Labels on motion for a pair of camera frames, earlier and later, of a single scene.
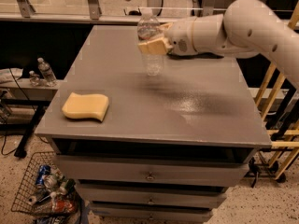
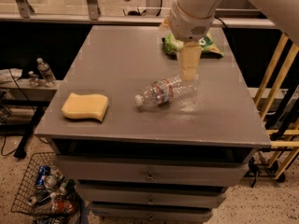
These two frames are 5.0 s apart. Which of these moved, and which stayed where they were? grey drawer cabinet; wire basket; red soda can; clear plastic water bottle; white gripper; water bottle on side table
Moved: clear plastic water bottle; white gripper
Stayed: red soda can; water bottle on side table; grey drawer cabinet; wire basket
